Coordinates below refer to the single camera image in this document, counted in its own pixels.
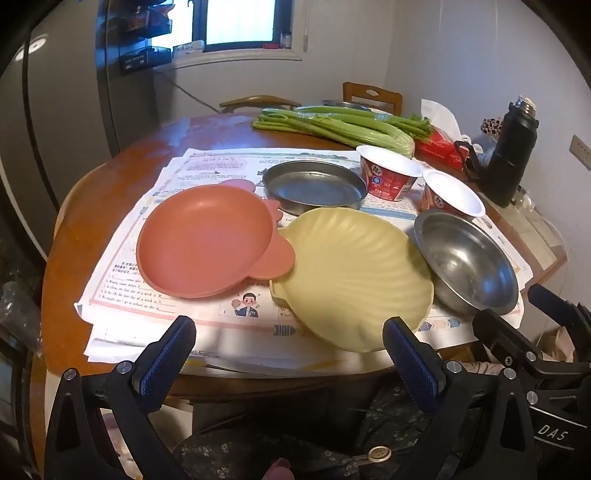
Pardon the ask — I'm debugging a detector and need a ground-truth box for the beige paper sheet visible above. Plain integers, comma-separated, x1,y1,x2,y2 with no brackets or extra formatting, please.
522,203,566,278

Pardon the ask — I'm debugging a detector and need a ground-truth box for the dark floral clothing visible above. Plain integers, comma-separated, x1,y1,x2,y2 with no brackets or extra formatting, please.
173,383,467,480

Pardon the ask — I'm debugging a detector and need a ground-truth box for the celery bunch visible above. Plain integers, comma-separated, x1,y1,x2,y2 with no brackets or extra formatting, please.
252,105,432,158

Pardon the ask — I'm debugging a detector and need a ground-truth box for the grey refrigerator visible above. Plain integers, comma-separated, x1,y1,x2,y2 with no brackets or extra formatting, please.
0,0,158,259

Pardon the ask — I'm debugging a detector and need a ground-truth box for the slatted-back wooden chair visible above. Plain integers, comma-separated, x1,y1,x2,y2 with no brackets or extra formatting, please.
342,82,403,116

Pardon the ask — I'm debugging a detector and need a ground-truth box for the pink plastic plate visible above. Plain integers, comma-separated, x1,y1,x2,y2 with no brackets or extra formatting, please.
136,179,296,300

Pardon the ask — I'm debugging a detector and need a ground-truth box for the dark wall cable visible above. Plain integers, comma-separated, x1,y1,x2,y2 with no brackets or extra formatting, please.
151,68,222,114

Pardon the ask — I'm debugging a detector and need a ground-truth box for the yellow shell-shaped plate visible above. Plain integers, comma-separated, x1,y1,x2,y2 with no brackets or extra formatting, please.
269,207,435,354

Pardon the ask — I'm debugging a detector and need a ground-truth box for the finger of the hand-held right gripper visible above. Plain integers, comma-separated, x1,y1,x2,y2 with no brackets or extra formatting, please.
472,308,561,393
527,284,591,337

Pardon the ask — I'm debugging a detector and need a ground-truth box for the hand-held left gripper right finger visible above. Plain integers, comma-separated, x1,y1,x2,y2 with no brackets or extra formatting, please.
383,318,539,480

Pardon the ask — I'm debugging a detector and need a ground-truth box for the clear plastic bag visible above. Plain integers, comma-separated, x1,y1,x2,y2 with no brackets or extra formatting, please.
0,281,42,356

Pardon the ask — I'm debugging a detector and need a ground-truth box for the window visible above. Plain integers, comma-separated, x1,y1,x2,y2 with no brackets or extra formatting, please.
203,0,296,51

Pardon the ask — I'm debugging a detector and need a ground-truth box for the shallow steel plate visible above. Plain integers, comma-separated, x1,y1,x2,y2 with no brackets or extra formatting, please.
262,160,369,217

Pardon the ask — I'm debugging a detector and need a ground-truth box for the red tissue box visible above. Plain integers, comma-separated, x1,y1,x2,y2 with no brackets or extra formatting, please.
414,127,478,174

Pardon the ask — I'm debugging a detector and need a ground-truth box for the black side rack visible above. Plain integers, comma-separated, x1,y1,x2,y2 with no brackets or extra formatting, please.
117,46,171,72
115,0,174,38

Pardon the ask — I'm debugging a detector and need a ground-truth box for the printed newspaper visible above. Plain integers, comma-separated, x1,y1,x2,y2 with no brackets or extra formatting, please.
76,147,534,374

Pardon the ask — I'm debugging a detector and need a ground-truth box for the red paper noodle bowl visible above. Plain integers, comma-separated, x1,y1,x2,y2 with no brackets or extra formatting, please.
355,145,424,202
420,169,487,217

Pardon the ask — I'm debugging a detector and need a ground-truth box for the black thermos bottle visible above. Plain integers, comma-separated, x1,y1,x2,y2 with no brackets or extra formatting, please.
454,96,540,208

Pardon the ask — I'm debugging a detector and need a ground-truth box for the wall outlet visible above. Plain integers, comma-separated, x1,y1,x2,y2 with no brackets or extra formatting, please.
569,135,591,169

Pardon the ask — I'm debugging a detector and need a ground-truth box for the small steel bowl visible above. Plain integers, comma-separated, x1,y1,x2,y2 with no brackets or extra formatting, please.
322,99,375,112

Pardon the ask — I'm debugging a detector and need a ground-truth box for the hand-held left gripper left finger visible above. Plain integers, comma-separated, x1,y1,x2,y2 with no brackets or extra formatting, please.
44,315,198,480

